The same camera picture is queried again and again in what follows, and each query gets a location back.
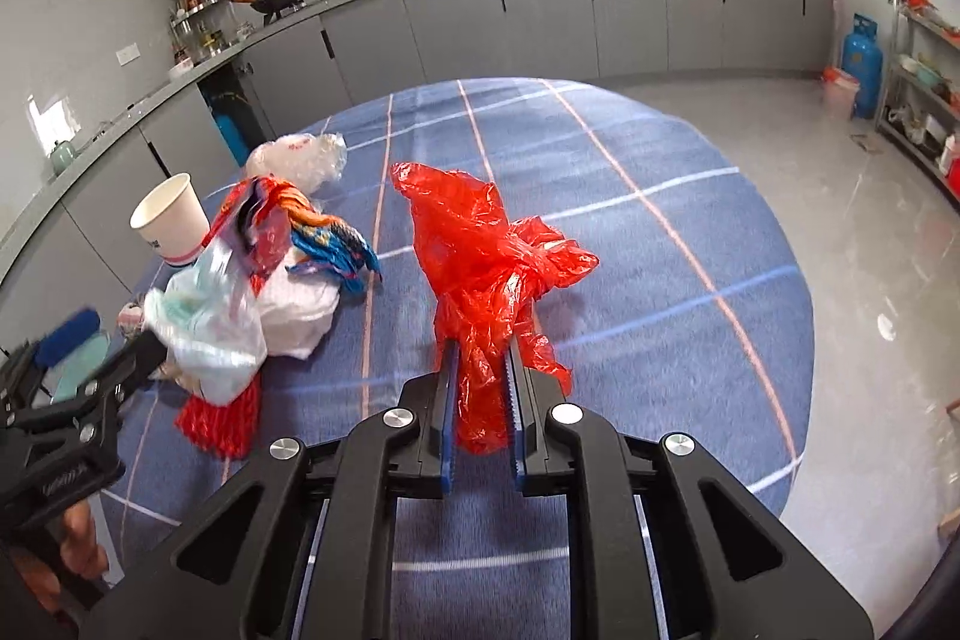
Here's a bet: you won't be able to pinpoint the white woven cloth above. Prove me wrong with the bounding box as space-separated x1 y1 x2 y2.
255 265 342 360

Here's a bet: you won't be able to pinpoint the grey kitchen counter cabinets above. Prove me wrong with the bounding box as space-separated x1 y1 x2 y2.
0 0 837 311

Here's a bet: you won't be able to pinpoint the blue striped tablecloth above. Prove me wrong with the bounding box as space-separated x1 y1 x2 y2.
97 77 816 640

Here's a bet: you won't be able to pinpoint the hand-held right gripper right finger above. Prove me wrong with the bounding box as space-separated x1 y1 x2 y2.
506 347 875 640

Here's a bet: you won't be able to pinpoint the white paper cup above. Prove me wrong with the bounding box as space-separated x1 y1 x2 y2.
129 173 212 268

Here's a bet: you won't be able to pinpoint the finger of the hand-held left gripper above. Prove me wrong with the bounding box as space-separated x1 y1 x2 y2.
34 308 102 365
81 329 172 402

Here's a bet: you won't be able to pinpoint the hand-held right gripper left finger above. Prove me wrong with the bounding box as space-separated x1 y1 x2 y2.
79 340 460 640

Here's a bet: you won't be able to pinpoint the clear crumpled plastic bag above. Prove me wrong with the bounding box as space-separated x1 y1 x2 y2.
246 132 348 191

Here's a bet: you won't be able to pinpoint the red plastic bag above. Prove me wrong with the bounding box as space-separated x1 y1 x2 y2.
390 161 601 457

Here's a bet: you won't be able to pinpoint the metal spice rack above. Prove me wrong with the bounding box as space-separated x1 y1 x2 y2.
169 0 252 67

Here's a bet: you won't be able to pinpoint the colourful snack wrapper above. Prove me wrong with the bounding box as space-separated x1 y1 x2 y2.
208 176 383 296

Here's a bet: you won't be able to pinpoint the teal plastic bin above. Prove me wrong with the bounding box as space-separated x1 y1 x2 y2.
30 332 121 408

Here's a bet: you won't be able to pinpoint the metal storage shelf rack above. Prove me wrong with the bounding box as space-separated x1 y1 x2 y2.
874 0 960 199

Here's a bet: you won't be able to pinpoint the person's left hand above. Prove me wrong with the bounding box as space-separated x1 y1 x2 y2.
11 501 110 615

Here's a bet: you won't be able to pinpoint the red striped packet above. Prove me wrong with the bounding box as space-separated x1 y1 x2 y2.
175 374 263 461

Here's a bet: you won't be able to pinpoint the blue cylinder under counter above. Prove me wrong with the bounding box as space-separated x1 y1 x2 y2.
212 85 252 165

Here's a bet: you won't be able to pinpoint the red and white bucket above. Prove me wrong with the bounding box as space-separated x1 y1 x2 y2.
821 66 860 120

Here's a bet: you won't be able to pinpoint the large blue gas cylinder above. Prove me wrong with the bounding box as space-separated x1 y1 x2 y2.
840 12 884 120

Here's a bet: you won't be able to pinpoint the white translucent plastic bag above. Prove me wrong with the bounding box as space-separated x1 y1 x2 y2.
144 235 269 407

